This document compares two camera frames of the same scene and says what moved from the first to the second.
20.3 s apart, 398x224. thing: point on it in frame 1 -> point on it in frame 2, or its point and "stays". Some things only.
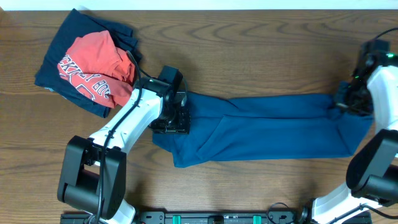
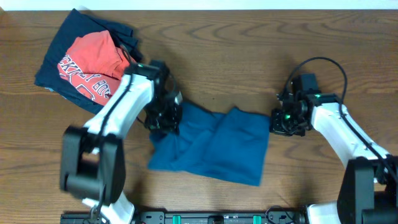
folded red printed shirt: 103,72 stays
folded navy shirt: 77,25 stays
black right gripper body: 357,98 -> 287,123
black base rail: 209,217 stays
